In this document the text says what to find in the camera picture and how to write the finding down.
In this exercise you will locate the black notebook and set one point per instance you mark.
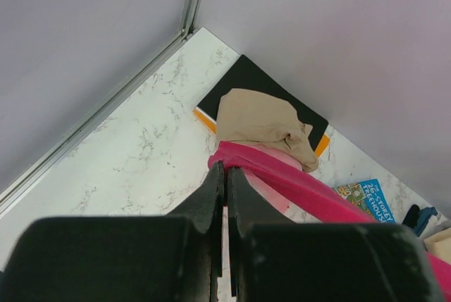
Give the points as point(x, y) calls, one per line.
point(245, 74)

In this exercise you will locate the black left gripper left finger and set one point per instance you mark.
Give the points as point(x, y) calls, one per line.
point(172, 257)

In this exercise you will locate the navy white folded cloth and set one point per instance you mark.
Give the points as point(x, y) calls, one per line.
point(425, 222)

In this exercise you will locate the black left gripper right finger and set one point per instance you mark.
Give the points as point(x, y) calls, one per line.
point(273, 258)

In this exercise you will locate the magenta t shirt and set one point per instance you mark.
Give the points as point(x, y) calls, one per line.
point(314, 202)

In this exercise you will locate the blue illustrated paperback book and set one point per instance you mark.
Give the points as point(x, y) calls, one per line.
point(369, 197)

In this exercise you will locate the light pink t shirt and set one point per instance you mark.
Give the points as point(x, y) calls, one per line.
point(268, 181)

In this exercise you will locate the beige t shirt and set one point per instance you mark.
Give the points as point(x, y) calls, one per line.
point(254, 118)

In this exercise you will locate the cream yellow t shirt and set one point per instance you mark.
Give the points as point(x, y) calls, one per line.
point(439, 245)

